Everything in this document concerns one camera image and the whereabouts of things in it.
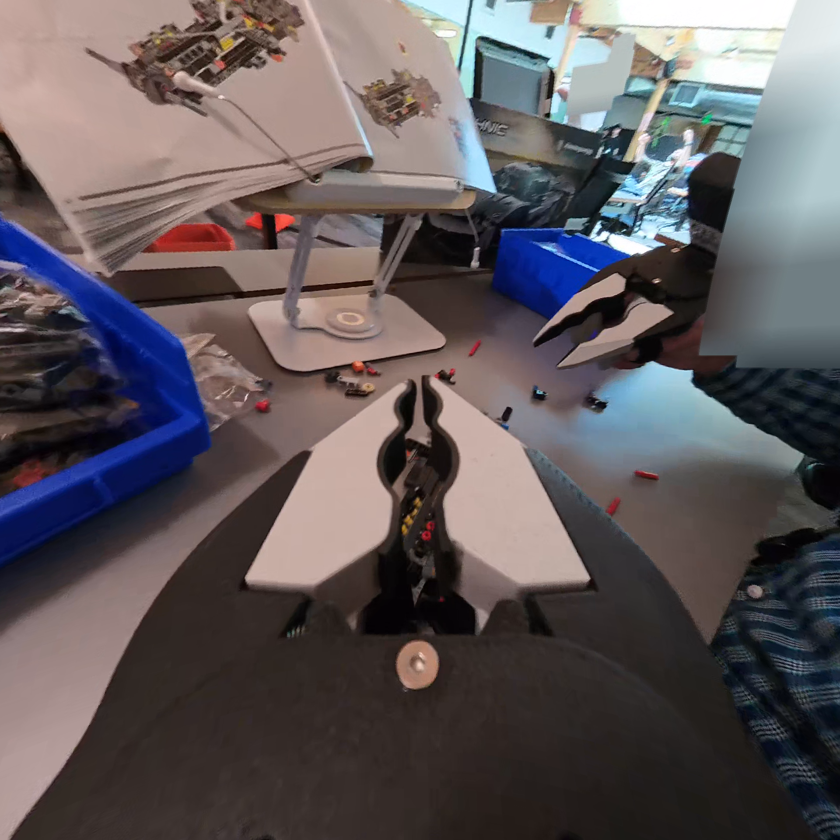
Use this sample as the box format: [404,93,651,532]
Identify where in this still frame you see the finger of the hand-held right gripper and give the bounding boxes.
[556,297,677,370]
[533,272,631,349]

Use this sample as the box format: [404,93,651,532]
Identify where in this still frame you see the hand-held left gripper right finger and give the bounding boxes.
[422,375,595,634]

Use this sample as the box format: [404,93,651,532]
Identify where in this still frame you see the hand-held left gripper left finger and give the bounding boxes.
[244,378,421,634]

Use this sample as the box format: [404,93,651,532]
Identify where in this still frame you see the lego car chassis model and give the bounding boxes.
[384,433,476,634]

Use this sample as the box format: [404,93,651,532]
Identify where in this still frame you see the lego instruction booklet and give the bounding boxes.
[0,0,497,277]

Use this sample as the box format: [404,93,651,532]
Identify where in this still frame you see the person's right forearm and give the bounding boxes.
[692,362,840,476]

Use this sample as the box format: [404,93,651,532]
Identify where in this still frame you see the black lego set box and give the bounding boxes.
[469,98,634,237]

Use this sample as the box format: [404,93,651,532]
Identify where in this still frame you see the plastic bags of lego parts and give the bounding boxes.
[0,261,142,493]

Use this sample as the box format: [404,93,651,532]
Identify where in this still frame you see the person's right hand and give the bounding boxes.
[617,327,702,373]

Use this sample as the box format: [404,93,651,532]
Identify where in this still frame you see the plain blue storage bin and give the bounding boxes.
[492,227,634,322]

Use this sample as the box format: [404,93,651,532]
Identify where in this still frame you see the clear plastic bag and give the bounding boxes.
[176,333,273,426]

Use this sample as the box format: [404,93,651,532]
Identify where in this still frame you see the white book stand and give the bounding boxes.
[169,71,483,374]

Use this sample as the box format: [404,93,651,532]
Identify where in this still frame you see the labelled blue storage bin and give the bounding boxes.
[0,215,212,569]

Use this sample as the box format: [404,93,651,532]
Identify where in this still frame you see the dark monitor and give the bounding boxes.
[472,36,555,119]

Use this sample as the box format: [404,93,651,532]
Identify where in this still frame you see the black table hatch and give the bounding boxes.
[108,264,242,304]

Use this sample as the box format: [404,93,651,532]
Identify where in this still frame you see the person's plaid shirt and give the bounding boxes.
[712,525,840,840]

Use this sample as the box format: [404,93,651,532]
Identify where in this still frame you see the red storage bin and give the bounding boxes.
[141,223,236,253]

